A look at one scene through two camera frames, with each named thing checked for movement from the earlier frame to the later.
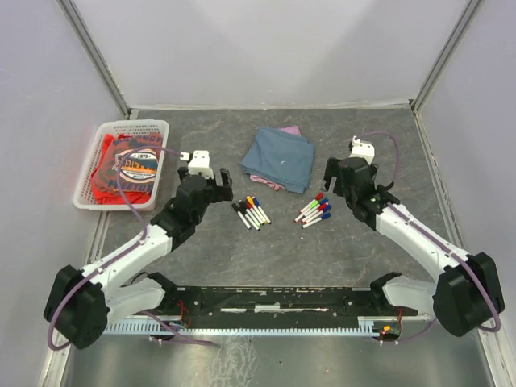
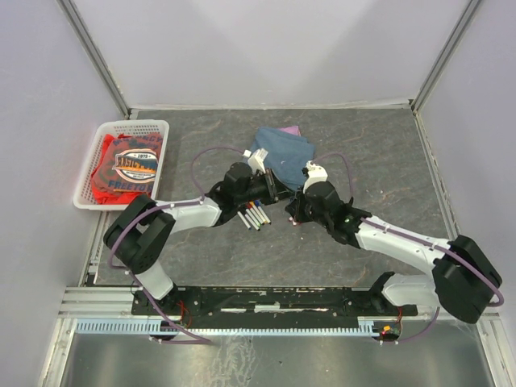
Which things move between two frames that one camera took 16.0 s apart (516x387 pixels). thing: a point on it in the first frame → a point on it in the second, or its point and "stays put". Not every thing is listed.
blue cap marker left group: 258,205 stays put
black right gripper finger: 333,168 → 293,208
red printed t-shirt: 138,169 stays put
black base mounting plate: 272,307 stays put
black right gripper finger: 373,168 → 301,195
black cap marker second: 242,206 stays put
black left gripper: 224,193 → 272,194
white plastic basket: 84,197 stays put
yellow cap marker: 260,215 stays put
